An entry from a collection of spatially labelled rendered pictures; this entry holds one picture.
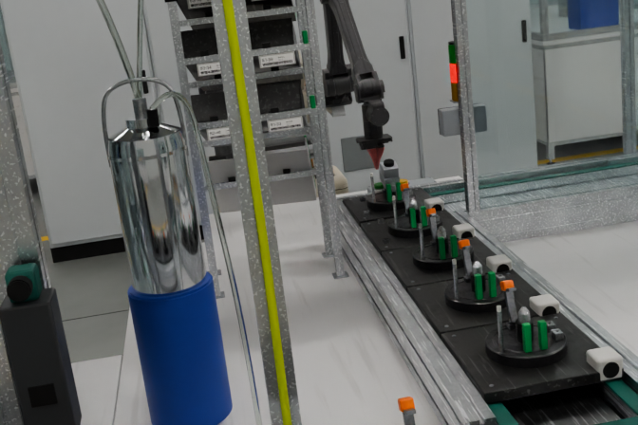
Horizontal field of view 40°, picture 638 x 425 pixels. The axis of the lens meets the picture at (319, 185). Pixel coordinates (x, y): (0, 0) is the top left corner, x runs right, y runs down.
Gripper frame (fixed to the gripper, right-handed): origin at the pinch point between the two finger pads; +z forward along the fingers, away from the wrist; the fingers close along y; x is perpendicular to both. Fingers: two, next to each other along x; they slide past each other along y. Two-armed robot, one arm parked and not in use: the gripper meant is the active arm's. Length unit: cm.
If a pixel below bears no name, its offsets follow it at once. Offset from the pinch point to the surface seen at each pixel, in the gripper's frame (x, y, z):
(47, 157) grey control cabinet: 278, -144, 36
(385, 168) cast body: -25.3, -2.6, -5.6
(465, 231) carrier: -59, 8, 4
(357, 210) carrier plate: -23.3, -11.4, 5.8
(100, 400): -90, -79, 17
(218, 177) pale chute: -25, -49, -10
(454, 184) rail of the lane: -8.4, 21.7, 6.9
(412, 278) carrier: -80, -11, 6
